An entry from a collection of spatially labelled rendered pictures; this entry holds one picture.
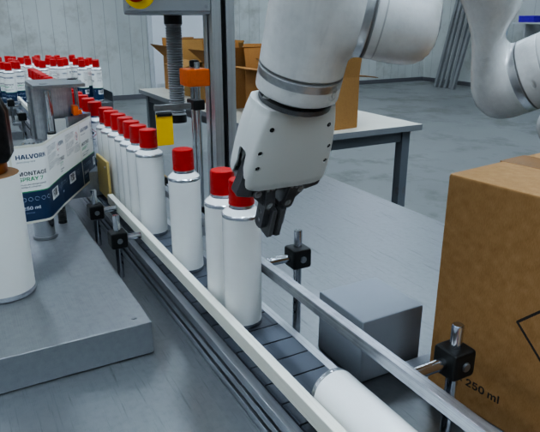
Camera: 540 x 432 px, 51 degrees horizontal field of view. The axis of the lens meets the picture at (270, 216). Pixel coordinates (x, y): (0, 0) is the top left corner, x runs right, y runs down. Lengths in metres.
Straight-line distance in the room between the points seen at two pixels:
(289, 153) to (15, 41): 9.20
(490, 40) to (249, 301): 0.56
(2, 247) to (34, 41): 8.90
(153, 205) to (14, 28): 8.69
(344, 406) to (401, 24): 0.36
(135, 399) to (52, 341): 0.14
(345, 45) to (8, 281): 0.61
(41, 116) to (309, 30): 0.97
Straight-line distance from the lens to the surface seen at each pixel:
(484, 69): 1.02
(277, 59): 0.53
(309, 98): 0.54
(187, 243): 0.93
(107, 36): 9.95
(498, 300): 0.64
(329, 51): 0.53
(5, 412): 0.79
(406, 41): 0.53
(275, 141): 0.57
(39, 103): 1.39
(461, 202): 0.64
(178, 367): 0.81
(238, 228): 0.72
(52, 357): 0.81
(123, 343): 0.82
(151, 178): 1.08
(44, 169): 1.13
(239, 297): 0.76
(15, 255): 0.91
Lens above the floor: 1.28
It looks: 19 degrees down
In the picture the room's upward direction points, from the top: straight up
